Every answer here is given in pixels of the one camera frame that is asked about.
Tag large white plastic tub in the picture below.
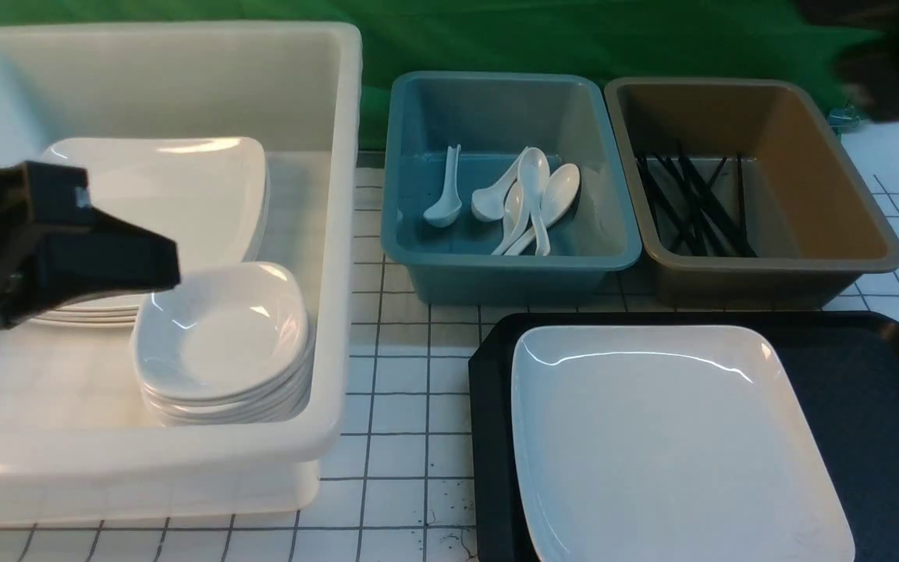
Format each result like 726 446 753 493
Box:
0 21 363 527

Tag stack of white square plates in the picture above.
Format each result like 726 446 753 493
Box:
24 137 270 329

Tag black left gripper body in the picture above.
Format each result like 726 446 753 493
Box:
0 161 94 331

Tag white spoon long centre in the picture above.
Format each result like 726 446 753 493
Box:
517 147 552 256

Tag black chopsticks in bin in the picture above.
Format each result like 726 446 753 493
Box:
634 142 757 258

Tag brown plastic bin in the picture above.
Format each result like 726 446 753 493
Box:
604 77 899 309

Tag green cloth backdrop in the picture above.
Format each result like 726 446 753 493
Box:
0 1 877 149

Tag stack of white bowls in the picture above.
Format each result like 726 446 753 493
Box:
130 262 315 426

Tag white spoon short middle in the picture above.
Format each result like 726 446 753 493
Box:
471 146 531 222

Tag metal clamp on backdrop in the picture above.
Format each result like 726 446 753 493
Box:
826 105 862 136

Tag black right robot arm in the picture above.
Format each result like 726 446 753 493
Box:
794 1 899 123

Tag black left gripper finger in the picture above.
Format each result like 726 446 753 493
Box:
30 211 182 309

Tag black serving tray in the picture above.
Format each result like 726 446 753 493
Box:
468 311 899 561

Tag white square rice plate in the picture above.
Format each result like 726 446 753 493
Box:
510 325 856 561

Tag blue plastic bin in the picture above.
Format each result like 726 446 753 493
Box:
381 71 642 308

